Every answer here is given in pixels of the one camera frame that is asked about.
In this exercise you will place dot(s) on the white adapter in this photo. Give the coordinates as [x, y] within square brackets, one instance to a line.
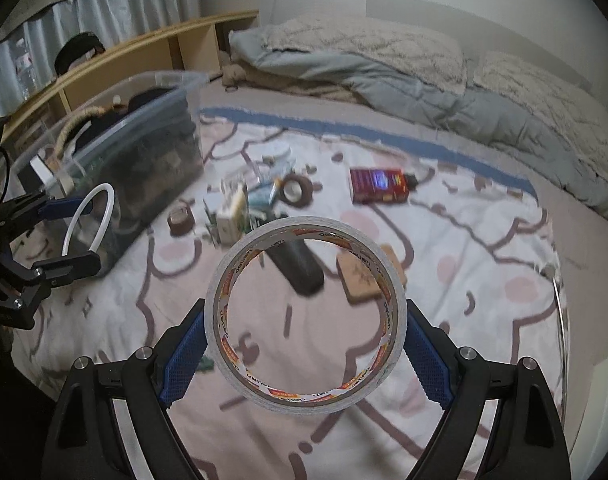
[43, 172]

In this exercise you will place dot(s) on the printed blanket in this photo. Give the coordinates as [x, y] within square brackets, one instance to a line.
[459, 240]

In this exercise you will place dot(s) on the black cylinder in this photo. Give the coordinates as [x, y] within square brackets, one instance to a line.
[296, 265]

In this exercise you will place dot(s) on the teal packet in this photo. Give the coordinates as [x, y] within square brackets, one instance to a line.
[261, 195]

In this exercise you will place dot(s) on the red box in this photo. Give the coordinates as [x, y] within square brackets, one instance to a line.
[376, 185]

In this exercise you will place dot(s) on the white headboard panel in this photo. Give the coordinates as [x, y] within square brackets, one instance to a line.
[434, 10]

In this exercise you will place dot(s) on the small brown tape roll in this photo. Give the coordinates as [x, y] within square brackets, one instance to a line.
[178, 225]

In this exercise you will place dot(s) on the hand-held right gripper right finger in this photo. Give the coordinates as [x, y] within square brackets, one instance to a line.
[426, 355]

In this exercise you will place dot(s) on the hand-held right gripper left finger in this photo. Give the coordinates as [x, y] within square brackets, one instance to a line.
[183, 360]

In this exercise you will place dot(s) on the grey comforter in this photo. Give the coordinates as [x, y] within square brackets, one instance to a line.
[384, 80]

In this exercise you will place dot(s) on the cream textured pillow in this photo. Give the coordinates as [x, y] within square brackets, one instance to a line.
[364, 40]
[534, 90]

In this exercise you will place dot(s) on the white curved tube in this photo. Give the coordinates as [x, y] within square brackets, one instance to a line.
[103, 187]

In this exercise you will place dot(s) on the grey curtain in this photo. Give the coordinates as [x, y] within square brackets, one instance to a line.
[133, 5]

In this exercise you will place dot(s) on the cork block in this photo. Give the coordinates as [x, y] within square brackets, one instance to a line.
[359, 275]

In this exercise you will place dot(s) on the large brown tape roll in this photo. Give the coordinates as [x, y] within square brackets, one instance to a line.
[309, 191]

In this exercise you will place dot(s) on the black headset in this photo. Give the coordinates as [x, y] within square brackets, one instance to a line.
[71, 52]

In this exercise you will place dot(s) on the small black device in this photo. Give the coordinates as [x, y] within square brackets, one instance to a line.
[412, 180]

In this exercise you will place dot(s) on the tan folded blanket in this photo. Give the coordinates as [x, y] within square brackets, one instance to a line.
[264, 85]

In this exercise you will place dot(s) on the white tape roll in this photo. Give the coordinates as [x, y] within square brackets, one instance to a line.
[284, 227]

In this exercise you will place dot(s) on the clear plastic storage bin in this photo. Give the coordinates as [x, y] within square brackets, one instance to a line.
[148, 135]

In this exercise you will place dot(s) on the wooden shelf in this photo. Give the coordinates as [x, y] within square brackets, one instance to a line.
[133, 50]

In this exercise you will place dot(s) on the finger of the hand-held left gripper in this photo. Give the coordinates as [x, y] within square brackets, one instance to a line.
[68, 267]
[66, 207]

